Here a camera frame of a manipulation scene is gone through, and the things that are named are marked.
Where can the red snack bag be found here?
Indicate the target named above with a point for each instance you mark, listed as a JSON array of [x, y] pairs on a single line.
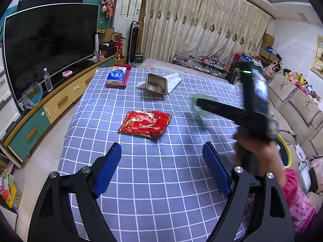
[[143, 123]]

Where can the red tray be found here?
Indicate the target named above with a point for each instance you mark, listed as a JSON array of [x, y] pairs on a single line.
[[118, 86]]

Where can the framed wall picture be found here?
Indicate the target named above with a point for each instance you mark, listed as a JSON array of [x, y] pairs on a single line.
[[318, 55]]

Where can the hanging dried flowers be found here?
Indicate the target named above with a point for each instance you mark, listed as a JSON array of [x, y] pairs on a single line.
[[109, 2]]

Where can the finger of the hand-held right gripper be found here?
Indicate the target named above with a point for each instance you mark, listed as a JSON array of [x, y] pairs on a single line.
[[222, 111]]

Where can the clear water bottle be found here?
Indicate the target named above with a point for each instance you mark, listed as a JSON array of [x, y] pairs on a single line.
[[48, 80]]

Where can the blue tissue pack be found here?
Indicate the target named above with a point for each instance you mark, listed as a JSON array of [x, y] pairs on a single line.
[[116, 77]]

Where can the white towel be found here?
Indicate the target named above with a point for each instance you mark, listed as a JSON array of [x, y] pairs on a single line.
[[174, 80]]

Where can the white standing air conditioner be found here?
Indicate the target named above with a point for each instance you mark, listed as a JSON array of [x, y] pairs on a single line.
[[128, 2]]

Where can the yellow rimmed bin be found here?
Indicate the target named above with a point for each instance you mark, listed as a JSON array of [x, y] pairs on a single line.
[[287, 153]]

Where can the small pink white case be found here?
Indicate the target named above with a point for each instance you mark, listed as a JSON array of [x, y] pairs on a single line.
[[67, 73]]

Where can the teal yellow television cabinet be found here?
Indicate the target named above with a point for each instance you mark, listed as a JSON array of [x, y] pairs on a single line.
[[32, 131]]

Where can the beige embroidered sofa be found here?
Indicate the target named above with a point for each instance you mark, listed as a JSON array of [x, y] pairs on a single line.
[[297, 105]]

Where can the person's right forearm pink sleeve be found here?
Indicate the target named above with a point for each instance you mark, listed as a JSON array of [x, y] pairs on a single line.
[[297, 201]]

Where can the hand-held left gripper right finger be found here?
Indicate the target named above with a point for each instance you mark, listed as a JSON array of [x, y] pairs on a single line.
[[217, 169]]

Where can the stacked cardboard boxes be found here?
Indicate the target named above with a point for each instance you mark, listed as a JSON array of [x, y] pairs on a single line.
[[267, 42]]

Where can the blue checkered tablecloth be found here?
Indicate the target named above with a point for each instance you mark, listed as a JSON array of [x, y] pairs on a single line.
[[164, 181]]

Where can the black cluttered low rack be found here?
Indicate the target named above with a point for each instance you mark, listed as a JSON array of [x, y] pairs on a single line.
[[201, 64]]

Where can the person's right hand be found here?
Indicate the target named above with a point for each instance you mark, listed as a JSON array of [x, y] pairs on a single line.
[[273, 158]]

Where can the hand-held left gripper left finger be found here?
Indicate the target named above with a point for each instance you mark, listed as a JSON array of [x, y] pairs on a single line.
[[108, 169]]

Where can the black television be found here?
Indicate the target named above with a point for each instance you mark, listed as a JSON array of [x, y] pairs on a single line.
[[50, 42]]

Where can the metal rectangular container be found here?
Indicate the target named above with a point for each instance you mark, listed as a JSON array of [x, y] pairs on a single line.
[[156, 83]]

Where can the stack of colourful books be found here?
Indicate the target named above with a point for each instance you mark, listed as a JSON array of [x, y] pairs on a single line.
[[10, 186]]

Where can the black tower fan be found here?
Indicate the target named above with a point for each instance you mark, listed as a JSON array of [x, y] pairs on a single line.
[[133, 42]]

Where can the pile of plush toys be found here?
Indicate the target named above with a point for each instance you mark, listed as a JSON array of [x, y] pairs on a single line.
[[300, 79]]

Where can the tall white blue box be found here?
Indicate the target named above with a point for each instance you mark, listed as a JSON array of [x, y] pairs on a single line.
[[97, 42]]

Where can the open cardboard box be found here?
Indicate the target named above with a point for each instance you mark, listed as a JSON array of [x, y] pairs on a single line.
[[112, 35]]

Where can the beige patterned curtain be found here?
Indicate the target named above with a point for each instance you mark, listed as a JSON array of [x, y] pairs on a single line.
[[201, 22]]

